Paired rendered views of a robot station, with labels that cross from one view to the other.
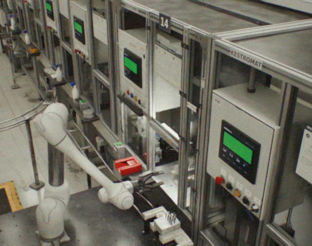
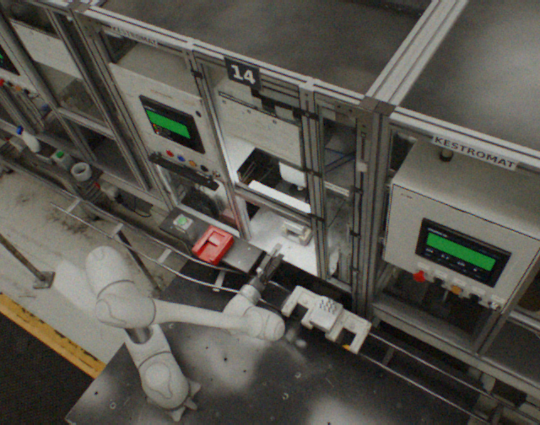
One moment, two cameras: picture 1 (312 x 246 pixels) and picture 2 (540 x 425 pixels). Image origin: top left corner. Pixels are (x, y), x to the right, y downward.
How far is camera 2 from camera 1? 1.18 m
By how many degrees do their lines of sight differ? 31
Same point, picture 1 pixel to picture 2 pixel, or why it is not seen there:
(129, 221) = not seen: hidden behind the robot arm
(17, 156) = not seen: outside the picture
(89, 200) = not seen: hidden behind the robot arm
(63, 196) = (162, 344)
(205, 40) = (365, 115)
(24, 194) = (35, 303)
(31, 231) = (140, 403)
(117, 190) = (258, 324)
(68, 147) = (164, 314)
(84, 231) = (208, 361)
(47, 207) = (160, 382)
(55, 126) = (136, 304)
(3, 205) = (19, 337)
